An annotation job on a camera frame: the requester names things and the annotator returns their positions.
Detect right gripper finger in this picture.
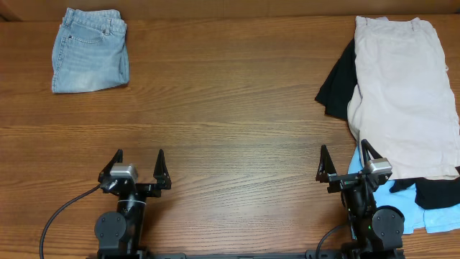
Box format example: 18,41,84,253
316,145,337,183
361,139,382,165

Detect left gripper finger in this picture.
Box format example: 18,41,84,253
153,149,172,190
98,149,123,181

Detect beige shorts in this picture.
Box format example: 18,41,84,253
347,17,459,180

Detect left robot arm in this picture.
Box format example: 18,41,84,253
94,150,172,258

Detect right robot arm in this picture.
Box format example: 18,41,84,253
305,140,405,259

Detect black garment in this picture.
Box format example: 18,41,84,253
315,40,357,120

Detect light blue garment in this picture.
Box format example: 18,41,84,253
347,147,460,235

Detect folded light blue jeans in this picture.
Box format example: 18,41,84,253
51,8,130,94

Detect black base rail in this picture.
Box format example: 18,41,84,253
86,250,407,259

